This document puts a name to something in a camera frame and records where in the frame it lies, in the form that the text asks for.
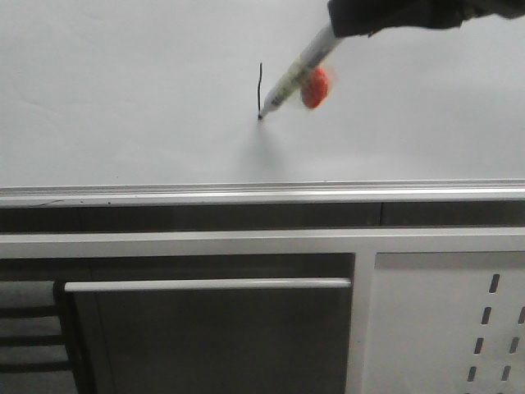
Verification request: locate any dark grey cabinet panel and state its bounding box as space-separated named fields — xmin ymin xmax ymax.
xmin=65 ymin=277 xmax=352 ymax=393

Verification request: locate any red round magnet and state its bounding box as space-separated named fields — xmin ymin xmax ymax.
xmin=300 ymin=66 xmax=331 ymax=109

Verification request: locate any black slatted chair back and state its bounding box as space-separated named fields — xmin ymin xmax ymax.
xmin=1 ymin=281 xmax=78 ymax=393

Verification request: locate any white perforated metal panel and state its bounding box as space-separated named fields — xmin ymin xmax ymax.
xmin=363 ymin=252 xmax=524 ymax=393

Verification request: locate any white whiteboard surface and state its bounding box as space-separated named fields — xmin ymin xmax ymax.
xmin=1 ymin=1 xmax=524 ymax=188

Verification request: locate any aluminium whiteboard tray rail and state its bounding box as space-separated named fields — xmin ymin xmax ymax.
xmin=1 ymin=179 xmax=524 ymax=208

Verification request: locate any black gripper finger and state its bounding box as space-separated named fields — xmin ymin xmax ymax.
xmin=327 ymin=0 xmax=524 ymax=38

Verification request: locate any white whiteboard marker pen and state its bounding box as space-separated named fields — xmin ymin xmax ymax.
xmin=258 ymin=24 xmax=341 ymax=120

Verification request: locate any white metal frame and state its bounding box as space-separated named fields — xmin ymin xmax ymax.
xmin=1 ymin=227 xmax=524 ymax=393

